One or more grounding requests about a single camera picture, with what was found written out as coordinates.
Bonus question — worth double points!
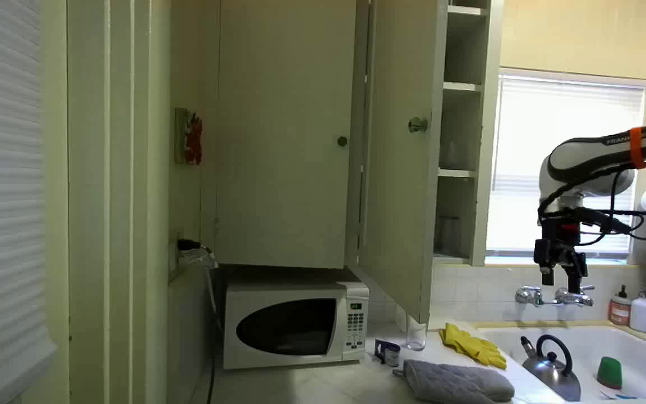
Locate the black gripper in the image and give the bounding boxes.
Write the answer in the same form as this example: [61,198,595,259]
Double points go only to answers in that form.
[532,237,591,297]

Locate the cream cabinet door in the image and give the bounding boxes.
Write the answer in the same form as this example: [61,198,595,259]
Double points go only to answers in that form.
[357,0,450,326]
[214,0,360,273]

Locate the white blinds on door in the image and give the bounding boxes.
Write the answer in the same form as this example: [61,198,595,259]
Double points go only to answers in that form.
[0,0,59,404]

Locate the soap bottle black pump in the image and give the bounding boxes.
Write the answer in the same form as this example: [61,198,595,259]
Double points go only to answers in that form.
[606,283,634,328]

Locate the white plastic bottle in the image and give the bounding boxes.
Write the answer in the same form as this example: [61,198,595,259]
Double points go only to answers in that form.
[628,295,646,336]

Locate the yellow rubber glove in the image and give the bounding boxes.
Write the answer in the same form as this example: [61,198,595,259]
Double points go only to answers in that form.
[440,321,494,359]
[457,335,511,374]

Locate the green plastic cup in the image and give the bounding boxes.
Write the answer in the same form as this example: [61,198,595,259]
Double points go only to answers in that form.
[595,356,627,394]

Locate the white kitchen sink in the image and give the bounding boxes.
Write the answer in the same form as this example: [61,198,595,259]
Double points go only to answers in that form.
[473,321,646,404]

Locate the window blinds over sink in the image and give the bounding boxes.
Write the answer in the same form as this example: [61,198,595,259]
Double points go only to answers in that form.
[485,67,646,261]

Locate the grey oven mitt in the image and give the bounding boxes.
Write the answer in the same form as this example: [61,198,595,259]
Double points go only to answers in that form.
[400,357,518,404]

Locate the clear drinking glass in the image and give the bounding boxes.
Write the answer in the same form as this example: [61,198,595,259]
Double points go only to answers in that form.
[403,312,431,352]

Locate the white microwave oven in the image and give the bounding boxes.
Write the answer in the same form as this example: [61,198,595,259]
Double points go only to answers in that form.
[223,282,372,374]

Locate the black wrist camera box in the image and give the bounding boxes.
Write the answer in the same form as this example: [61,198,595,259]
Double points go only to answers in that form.
[540,209,588,243]

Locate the steel kettle black handle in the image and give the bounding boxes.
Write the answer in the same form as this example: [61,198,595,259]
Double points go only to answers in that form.
[518,332,585,404]

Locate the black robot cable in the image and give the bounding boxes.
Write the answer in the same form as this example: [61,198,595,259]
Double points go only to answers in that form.
[536,166,646,243]

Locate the orange strap on arm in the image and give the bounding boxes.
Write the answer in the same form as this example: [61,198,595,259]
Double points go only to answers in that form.
[627,127,646,172]

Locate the cream wall cabinet body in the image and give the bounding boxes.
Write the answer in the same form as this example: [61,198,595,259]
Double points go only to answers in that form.
[200,0,508,274]

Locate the microwave power cable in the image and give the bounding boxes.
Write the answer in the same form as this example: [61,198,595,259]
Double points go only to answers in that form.
[200,250,223,404]

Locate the wall outlet with plugs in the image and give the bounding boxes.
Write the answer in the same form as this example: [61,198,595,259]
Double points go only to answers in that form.
[172,237,218,274]

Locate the red wall decoration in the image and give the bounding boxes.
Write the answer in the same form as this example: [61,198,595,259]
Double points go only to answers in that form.
[172,106,207,169]

